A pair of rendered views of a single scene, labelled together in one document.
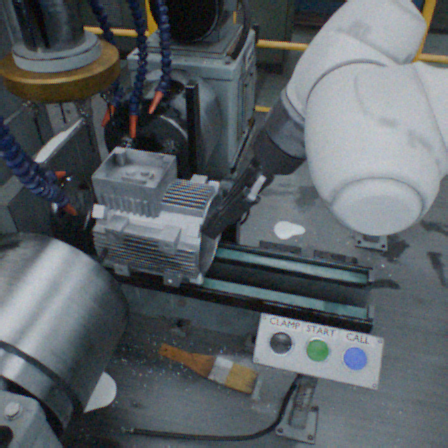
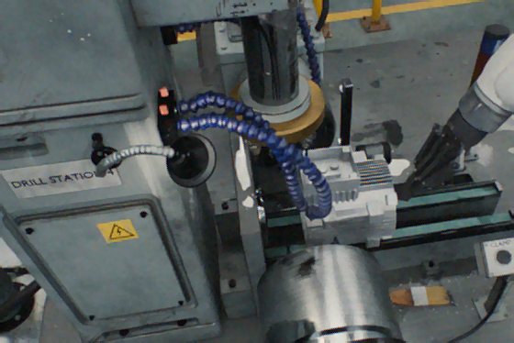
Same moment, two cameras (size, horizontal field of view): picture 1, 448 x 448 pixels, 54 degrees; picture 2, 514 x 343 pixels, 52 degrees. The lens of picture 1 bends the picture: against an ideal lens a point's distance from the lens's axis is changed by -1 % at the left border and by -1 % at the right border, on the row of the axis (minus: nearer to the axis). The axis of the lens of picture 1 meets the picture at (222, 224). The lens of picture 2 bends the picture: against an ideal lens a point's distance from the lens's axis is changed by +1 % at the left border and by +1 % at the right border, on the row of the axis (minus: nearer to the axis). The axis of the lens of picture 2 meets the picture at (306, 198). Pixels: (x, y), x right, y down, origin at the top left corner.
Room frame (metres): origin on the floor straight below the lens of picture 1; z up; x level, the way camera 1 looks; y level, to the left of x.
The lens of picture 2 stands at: (-0.04, 0.49, 1.94)
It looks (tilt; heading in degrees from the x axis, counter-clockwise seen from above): 50 degrees down; 338
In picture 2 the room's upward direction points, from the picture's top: 2 degrees counter-clockwise
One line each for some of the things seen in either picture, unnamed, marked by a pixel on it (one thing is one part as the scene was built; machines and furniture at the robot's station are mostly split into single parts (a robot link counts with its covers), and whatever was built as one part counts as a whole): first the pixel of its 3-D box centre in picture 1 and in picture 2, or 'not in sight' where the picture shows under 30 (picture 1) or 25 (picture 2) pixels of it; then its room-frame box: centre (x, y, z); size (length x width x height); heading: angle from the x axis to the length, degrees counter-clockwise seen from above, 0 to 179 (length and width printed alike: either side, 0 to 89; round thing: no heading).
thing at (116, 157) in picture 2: not in sight; (148, 156); (0.49, 0.50, 1.46); 0.18 x 0.11 x 0.13; 76
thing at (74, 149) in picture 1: (52, 219); (237, 228); (0.70, 0.36, 0.97); 0.30 x 0.11 x 0.34; 166
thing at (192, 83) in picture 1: (195, 143); (346, 126); (0.76, 0.05, 1.12); 0.04 x 0.03 x 0.26; 76
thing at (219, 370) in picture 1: (206, 365); (407, 296); (0.45, 0.03, 0.80); 0.21 x 0.05 x 0.01; 68
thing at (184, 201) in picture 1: (162, 224); (343, 201); (0.64, 0.12, 1.02); 0.20 x 0.19 x 0.19; 74
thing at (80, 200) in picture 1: (74, 208); (262, 213); (0.69, 0.30, 1.02); 0.15 x 0.02 x 0.15; 166
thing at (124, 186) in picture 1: (137, 182); (327, 176); (0.65, 0.16, 1.11); 0.12 x 0.11 x 0.07; 74
